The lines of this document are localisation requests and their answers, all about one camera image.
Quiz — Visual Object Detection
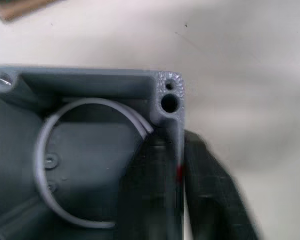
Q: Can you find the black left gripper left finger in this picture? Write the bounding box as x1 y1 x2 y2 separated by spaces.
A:
116 129 185 240

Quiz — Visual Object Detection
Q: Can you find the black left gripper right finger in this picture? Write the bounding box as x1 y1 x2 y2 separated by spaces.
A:
183 129 263 240

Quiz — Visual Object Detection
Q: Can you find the grey plastic box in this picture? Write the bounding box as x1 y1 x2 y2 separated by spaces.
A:
0 64 186 240

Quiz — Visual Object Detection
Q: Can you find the small screw in box floor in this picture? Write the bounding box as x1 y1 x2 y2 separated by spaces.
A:
43 155 61 171

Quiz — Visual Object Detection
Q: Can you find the silver screw in box corner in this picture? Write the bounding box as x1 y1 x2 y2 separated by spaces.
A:
0 74 14 88

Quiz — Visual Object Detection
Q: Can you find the brown cardboard box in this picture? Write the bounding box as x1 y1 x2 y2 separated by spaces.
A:
0 0 66 24

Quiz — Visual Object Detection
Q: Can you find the white cable loop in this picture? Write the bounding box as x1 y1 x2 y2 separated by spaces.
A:
34 97 155 230

